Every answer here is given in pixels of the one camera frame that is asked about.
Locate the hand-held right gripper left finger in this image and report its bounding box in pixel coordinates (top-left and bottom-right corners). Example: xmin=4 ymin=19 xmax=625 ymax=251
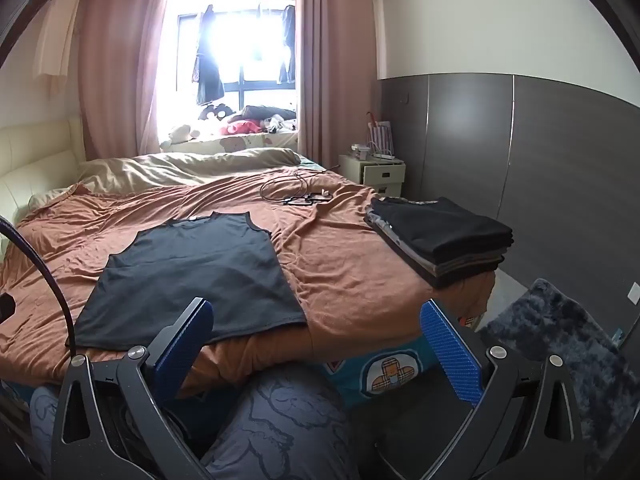
xmin=50 ymin=298 xmax=216 ymax=480

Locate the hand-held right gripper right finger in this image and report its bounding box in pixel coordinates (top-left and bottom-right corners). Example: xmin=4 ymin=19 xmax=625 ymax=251
xmin=420 ymin=300 xmax=586 ymax=480

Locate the black tank top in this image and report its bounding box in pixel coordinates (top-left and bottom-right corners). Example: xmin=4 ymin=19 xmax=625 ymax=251
xmin=66 ymin=211 xmax=307 ymax=352

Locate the stack of folded dark clothes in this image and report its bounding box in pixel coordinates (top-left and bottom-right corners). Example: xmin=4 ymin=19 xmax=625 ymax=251
xmin=364 ymin=196 xmax=515 ymax=290

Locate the teal cartoon print bed sheet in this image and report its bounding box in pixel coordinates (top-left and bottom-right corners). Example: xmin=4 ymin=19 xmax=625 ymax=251
xmin=320 ymin=310 xmax=496 ymax=408

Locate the grey fluffy rug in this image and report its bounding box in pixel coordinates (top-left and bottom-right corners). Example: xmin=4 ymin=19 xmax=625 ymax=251
xmin=477 ymin=278 xmax=640 ymax=461

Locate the person's patterned pants leg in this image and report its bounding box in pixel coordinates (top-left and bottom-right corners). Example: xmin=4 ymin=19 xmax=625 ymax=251
xmin=200 ymin=360 xmax=361 ymax=480

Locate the orange-brown bed blanket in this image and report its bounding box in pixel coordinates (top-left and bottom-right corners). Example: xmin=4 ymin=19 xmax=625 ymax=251
xmin=0 ymin=176 xmax=496 ymax=401

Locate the cream padded headboard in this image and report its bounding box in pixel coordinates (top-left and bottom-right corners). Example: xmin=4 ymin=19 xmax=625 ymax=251
xmin=0 ymin=116 xmax=88 ymax=256

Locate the beige duvet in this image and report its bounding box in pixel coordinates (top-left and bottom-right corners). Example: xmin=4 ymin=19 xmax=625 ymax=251
xmin=75 ymin=147 xmax=301 ymax=196

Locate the cream nightstand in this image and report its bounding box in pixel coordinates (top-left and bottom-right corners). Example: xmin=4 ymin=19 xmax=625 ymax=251
xmin=338 ymin=152 xmax=405 ymax=198

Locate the red plush toy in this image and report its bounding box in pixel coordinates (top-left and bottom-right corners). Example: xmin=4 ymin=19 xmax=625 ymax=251
xmin=220 ymin=119 xmax=266 ymax=137

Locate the striped gift bag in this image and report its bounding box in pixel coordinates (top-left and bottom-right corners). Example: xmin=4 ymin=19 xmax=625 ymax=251
xmin=367 ymin=120 xmax=396 ymax=156

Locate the black and white plush toy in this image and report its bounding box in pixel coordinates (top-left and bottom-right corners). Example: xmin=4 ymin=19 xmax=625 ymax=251
xmin=197 ymin=102 xmax=236 ymax=121

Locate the dark cloth on sill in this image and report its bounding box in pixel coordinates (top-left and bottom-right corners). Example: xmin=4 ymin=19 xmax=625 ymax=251
xmin=240 ymin=104 xmax=298 ymax=122

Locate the hanging dark garment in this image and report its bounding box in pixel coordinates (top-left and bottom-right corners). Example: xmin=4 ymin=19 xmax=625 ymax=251
xmin=192 ymin=4 xmax=226 ymax=107
xmin=277 ymin=4 xmax=298 ymax=85

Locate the pink curtain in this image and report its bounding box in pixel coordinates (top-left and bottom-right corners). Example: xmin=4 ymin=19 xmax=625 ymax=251
xmin=295 ymin=0 xmax=388 ymax=168
xmin=77 ymin=0 xmax=173 ymax=161

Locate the thick black gripper cable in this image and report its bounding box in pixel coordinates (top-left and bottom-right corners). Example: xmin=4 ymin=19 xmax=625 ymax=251
xmin=0 ymin=215 xmax=83 ymax=356

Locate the black window frame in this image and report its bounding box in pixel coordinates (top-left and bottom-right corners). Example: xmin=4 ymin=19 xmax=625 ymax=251
xmin=175 ymin=10 xmax=298 ymax=111

